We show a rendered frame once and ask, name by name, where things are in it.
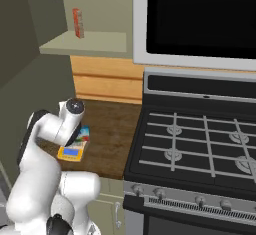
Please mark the olive wall cabinet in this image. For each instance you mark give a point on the olive wall cabinet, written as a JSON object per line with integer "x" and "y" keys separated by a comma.
{"x": 90, "y": 44}

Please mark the microwave oven with black door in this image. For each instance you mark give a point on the microwave oven with black door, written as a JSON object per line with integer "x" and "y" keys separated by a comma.
{"x": 200, "y": 15}

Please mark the olive cabinet door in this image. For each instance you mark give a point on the olive cabinet door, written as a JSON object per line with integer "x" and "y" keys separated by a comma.
{"x": 15, "y": 29}

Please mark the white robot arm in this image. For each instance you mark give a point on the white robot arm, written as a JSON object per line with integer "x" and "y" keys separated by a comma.
{"x": 36, "y": 179}

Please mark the black gas stove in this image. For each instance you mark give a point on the black gas stove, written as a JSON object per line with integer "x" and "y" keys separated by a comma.
{"x": 186, "y": 145}

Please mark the beige base cupboard door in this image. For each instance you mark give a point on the beige base cupboard door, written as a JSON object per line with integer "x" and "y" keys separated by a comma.
{"x": 106, "y": 212}

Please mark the silver stove knob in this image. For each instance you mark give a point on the silver stove knob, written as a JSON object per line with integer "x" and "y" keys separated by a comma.
{"x": 136, "y": 189}
{"x": 159, "y": 193}
{"x": 225, "y": 205}
{"x": 200, "y": 200}

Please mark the red food box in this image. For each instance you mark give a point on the red food box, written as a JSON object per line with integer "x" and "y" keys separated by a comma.
{"x": 78, "y": 23}

